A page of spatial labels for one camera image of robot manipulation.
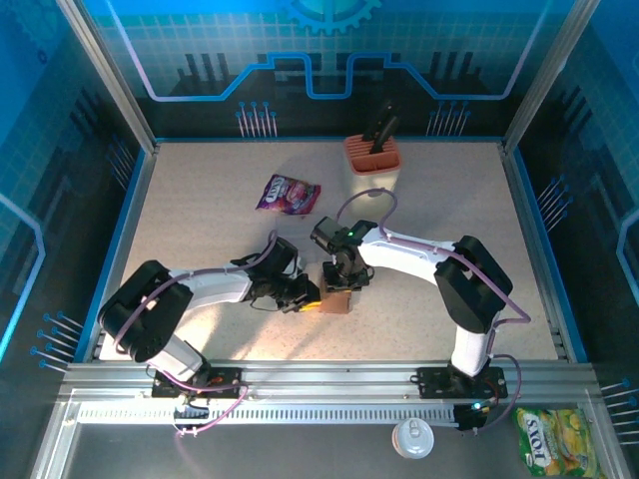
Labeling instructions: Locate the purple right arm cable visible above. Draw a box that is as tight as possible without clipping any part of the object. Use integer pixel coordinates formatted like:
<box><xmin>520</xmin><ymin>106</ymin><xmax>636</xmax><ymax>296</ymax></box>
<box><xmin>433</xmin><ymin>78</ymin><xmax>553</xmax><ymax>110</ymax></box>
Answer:
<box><xmin>334</xmin><ymin>187</ymin><xmax>530</xmax><ymax>435</ymax></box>

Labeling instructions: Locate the black handled knife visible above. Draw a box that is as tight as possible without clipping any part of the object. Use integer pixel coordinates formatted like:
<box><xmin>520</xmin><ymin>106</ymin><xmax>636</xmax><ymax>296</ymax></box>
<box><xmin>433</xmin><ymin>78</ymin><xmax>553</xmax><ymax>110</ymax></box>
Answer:
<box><xmin>369</xmin><ymin>115</ymin><xmax>400</xmax><ymax>155</ymax></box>
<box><xmin>361</xmin><ymin>98</ymin><xmax>396</xmax><ymax>144</ymax></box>

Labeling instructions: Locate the purple candy bag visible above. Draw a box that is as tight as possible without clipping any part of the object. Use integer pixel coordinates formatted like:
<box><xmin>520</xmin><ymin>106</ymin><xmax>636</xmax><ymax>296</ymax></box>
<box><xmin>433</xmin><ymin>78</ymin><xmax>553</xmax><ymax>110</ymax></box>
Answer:
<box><xmin>255</xmin><ymin>173</ymin><xmax>322</xmax><ymax>217</ymax></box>

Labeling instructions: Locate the black controller box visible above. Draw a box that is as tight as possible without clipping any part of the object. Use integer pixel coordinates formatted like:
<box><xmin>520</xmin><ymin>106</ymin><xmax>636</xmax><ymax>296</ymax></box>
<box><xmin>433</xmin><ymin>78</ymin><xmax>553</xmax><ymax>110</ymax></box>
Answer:
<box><xmin>452</xmin><ymin>400</ymin><xmax>494</xmax><ymax>433</ymax></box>

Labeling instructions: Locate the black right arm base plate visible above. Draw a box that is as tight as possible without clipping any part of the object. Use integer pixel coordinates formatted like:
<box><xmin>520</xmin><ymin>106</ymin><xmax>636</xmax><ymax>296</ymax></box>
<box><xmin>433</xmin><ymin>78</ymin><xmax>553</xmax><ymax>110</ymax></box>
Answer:
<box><xmin>415</xmin><ymin>366</ymin><xmax>509</xmax><ymax>400</ymax></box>

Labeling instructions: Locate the brown card holder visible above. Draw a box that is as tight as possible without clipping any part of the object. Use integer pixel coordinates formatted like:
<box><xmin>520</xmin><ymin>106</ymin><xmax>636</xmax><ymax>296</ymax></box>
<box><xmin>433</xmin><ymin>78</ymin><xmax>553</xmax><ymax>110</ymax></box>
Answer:
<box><xmin>318</xmin><ymin>287</ymin><xmax>353</xmax><ymax>315</ymax></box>

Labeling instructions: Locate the aluminium mounting rail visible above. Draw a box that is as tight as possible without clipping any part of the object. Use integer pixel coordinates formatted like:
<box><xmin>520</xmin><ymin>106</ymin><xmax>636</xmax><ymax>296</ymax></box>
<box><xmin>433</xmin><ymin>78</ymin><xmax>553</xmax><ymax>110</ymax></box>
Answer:
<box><xmin>59</xmin><ymin>359</ymin><xmax>600</xmax><ymax>403</ymax></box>

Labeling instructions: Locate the aluminium side rail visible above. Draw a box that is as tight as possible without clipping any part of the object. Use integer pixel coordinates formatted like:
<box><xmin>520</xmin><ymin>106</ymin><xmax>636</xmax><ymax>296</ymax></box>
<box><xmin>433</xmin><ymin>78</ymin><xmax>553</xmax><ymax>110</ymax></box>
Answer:
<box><xmin>500</xmin><ymin>142</ymin><xmax>571</xmax><ymax>361</ymax></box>
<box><xmin>92</xmin><ymin>142</ymin><xmax>161</xmax><ymax>363</ymax></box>

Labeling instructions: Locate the aluminium frame post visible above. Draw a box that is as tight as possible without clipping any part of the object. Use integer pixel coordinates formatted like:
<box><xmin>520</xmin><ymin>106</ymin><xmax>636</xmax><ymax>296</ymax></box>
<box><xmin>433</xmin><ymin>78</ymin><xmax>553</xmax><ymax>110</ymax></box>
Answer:
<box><xmin>55</xmin><ymin>0</ymin><xmax>160</xmax><ymax>155</ymax></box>
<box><xmin>500</xmin><ymin>0</ymin><xmax>603</xmax><ymax>154</ymax></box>

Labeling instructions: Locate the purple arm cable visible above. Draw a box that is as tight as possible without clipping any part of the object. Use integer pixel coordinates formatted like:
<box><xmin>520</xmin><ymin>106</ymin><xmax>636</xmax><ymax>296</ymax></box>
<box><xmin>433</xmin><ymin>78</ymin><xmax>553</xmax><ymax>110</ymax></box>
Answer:
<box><xmin>113</xmin><ymin>229</ymin><xmax>279</xmax><ymax>441</ymax></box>
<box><xmin>334</xmin><ymin>187</ymin><xmax>530</xmax><ymax>435</ymax></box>

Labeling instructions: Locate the white slotted cable duct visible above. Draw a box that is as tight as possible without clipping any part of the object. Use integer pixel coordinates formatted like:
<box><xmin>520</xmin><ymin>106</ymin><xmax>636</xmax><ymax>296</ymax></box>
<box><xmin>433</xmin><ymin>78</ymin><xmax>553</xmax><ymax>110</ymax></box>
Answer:
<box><xmin>74</xmin><ymin>401</ymin><xmax>461</xmax><ymax>428</ymax></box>

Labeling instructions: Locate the white tin can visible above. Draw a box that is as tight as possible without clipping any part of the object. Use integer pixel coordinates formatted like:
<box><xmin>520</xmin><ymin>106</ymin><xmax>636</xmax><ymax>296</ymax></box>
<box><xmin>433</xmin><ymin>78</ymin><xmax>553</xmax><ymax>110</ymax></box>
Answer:
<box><xmin>391</xmin><ymin>417</ymin><xmax>436</xmax><ymax>459</ymax></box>

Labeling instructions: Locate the cream orange knife block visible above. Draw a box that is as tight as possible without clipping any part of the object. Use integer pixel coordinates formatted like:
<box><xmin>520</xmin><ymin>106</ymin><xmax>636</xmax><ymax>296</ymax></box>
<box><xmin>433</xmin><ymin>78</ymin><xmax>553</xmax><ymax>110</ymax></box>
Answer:
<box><xmin>342</xmin><ymin>134</ymin><xmax>403</xmax><ymax>200</ymax></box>

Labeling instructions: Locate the green yellow candy bag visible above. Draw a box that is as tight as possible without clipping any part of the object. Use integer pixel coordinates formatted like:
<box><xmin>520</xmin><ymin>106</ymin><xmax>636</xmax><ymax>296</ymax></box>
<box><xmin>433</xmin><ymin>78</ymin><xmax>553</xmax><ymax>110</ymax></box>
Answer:
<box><xmin>513</xmin><ymin>407</ymin><xmax>603</xmax><ymax>478</ymax></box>

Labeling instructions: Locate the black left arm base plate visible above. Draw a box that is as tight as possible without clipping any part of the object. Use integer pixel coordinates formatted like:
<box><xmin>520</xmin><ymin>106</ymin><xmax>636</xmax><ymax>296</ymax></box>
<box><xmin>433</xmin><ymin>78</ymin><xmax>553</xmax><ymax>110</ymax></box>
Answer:
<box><xmin>151</xmin><ymin>366</ymin><xmax>250</xmax><ymax>400</ymax></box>

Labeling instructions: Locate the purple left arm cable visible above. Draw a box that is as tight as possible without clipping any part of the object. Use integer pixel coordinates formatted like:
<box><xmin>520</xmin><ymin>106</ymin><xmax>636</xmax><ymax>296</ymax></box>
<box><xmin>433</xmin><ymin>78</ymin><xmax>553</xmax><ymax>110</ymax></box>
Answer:
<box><xmin>113</xmin><ymin>229</ymin><xmax>279</xmax><ymax>441</ymax></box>

